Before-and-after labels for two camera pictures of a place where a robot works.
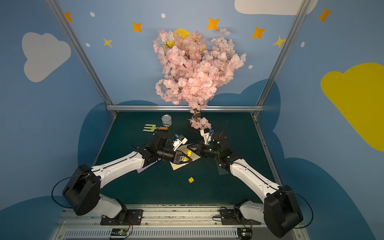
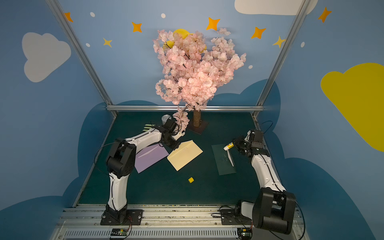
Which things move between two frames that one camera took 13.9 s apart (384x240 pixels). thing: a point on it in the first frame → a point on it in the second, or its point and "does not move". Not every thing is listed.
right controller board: x=245 y=233 does not move
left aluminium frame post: x=84 y=53 does not move
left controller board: x=119 y=233 does not move
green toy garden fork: x=153 y=127 does not move
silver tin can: x=166 y=120 does not move
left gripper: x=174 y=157 → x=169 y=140
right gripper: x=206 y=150 → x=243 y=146
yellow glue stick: x=189 y=153 → x=228 y=146
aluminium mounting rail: x=209 y=222 does not move
